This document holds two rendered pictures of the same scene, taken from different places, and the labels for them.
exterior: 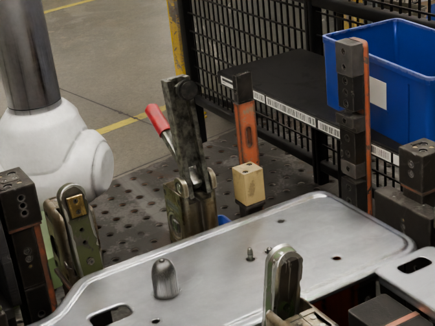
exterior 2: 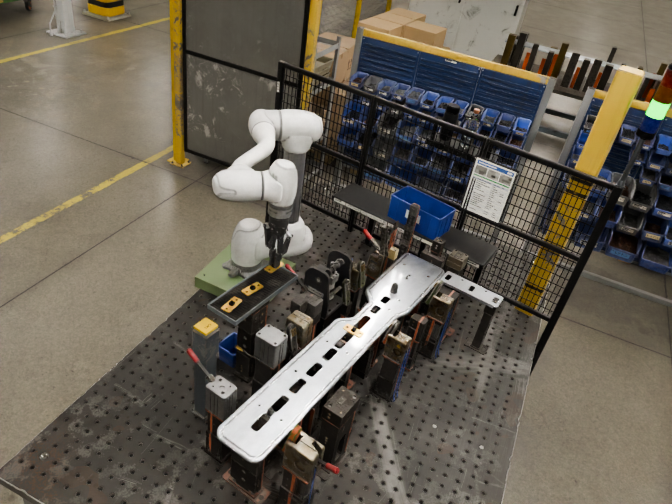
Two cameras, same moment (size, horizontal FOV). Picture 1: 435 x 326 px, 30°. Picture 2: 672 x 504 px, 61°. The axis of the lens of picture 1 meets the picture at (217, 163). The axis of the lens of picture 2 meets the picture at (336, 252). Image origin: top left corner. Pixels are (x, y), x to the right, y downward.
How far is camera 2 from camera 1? 186 cm
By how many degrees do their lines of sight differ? 32
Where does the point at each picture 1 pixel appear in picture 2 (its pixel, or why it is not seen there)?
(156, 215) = not seen: hidden behind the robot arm
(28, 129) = (294, 229)
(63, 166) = (302, 242)
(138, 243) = (300, 263)
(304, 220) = (410, 264)
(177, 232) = (371, 269)
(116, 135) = (141, 174)
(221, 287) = (406, 288)
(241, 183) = (393, 254)
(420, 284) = (453, 283)
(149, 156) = (172, 190)
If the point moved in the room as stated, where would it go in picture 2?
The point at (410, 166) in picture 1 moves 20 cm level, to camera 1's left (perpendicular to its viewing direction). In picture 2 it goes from (436, 246) to (403, 253)
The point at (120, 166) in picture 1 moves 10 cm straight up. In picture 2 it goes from (159, 197) to (158, 186)
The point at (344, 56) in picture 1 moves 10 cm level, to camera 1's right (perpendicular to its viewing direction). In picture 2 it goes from (413, 210) to (429, 207)
